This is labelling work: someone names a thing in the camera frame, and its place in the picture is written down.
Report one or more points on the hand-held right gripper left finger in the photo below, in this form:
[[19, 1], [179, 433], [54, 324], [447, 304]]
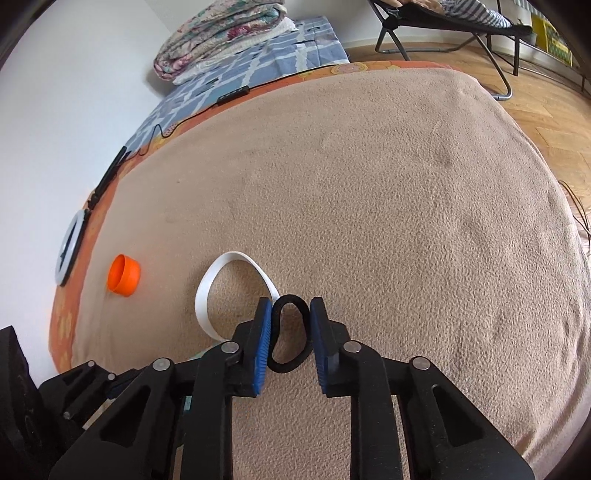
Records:
[[263, 341]]

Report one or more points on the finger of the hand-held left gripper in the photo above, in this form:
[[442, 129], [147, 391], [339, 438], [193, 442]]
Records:
[[90, 397], [69, 378]]

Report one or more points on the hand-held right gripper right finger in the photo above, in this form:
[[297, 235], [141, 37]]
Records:
[[321, 346]]

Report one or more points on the black elastic band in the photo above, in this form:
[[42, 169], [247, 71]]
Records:
[[288, 299]]

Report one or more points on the white paper strip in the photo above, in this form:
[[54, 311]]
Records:
[[203, 295]]

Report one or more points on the orange bottle cap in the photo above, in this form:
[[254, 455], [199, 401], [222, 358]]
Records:
[[123, 275]]

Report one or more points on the beige fleece blanket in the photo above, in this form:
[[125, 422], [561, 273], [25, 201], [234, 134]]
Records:
[[392, 207]]

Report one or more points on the black inline remote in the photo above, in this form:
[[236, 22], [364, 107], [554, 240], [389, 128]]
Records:
[[234, 95]]

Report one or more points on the blue checked bedsheet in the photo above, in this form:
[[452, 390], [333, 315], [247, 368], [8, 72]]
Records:
[[277, 60]]

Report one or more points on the folded floral quilt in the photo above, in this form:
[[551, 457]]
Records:
[[217, 34]]

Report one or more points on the black folding chair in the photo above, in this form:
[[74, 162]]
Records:
[[452, 21]]

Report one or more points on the beige clothes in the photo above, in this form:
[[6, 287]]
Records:
[[415, 3]]

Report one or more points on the striped garment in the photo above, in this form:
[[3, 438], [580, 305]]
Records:
[[475, 11]]

